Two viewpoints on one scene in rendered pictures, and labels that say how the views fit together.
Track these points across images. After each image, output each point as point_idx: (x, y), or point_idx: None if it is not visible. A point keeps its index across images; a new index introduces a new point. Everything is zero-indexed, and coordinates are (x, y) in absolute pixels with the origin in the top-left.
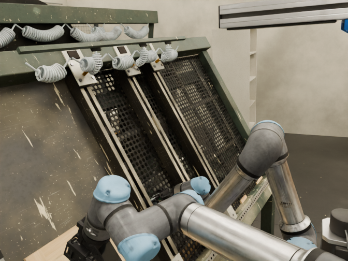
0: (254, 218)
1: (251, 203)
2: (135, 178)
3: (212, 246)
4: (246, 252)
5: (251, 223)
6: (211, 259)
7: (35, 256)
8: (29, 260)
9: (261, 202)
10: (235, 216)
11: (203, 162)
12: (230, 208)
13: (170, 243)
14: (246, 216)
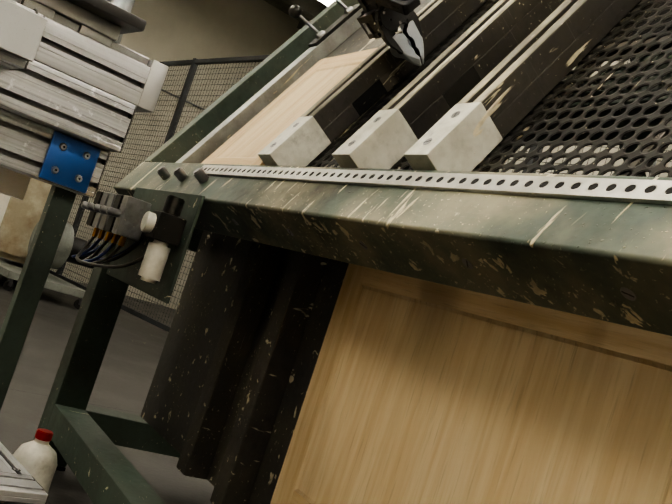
0: (462, 230)
1: (529, 182)
2: (432, 6)
3: None
4: None
5: (434, 227)
6: (303, 175)
7: (322, 61)
8: (319, 61)
9: (583, 229)
10: (424, 150)
11: (567, 3)
12: (447, 124)
13: (328, 99)
14: (456, 197)
